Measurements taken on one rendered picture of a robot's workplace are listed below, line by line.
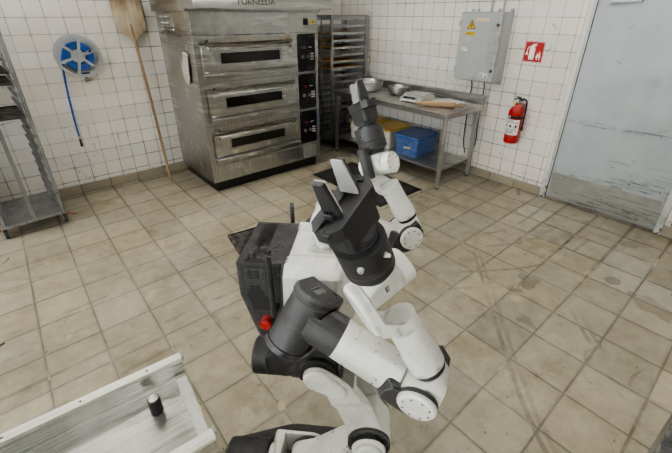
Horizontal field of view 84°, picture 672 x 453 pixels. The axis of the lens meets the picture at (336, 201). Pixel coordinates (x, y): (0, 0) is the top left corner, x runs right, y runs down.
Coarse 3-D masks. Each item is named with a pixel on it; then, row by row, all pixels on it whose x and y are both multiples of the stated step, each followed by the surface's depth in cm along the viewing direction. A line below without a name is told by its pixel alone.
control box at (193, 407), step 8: (184, 376) 114; (184, 384) 112; (184, 392) 110; (192, 392) 110; (184, 400) 107; (192, 400) 107; (192, 408) 105; (200, 408) 105; (192, 416) 103; (200, 416) 103; (200, 424) 101; (200, 432) 99
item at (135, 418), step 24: (168, 384) 112; (120, 408) 105; (144, 408) 105; (168, 408) 105; (72, 432) 99; (96, 432) 99; (120, 432) 99; (144, 432) 99; (168, 432) 99; (192, 432) 99
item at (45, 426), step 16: (144, 368) 110; (160, 368) 110; (176, 368) 113; (112, 384) 105; (128, 384) 105; (144, 384) 109; (80, 400) 101; (96, 400) 101; (112, 400) 104; (48, 416) 97; (64, 416) 98; (80, 416) 101; (16, 432) 93; (32, 432) 94; (48, 432) 97; (0, 448) 91; (16, 448) 93
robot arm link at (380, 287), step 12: (396, 252) 66; (396, 264) 64; (408, 264) 64; (348, 276) 60; (372, 276) 58; (384, 276) 59; (396, 276) 63; (408, 276) 65; (360, 288) 64; (372, 288) 62; (384, 288) 62; (396, 288) 64; (372, 300) 62; (384, 300) 64
